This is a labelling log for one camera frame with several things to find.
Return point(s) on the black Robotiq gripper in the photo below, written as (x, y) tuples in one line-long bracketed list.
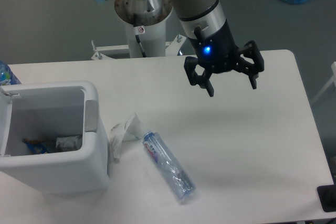
[(218, 53)]

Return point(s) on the white paper wrapper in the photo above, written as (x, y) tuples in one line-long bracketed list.
[(130, 130)]

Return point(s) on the clear plastic water bottle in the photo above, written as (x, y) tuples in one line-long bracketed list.
[(174, 174)]

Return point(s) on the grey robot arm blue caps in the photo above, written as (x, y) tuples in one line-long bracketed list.
[(207, 29)]

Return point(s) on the white plastic trash can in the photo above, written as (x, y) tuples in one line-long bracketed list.
[(47, 111)]

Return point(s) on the black device at table corner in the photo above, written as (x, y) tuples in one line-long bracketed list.
[(326, 195)]

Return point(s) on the dark snack wrappers in bin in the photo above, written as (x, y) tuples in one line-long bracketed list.
[(57, 145)]

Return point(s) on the blue labelled bottle at edge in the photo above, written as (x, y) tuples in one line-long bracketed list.
[(7, 76)]

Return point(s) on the white pedestal base frame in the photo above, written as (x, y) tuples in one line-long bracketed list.
[(172, 48)]

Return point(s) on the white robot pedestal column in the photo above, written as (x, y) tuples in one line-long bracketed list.
[(145, 25)]

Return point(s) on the white frame at right edge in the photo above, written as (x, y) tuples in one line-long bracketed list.
[(329, 86)]

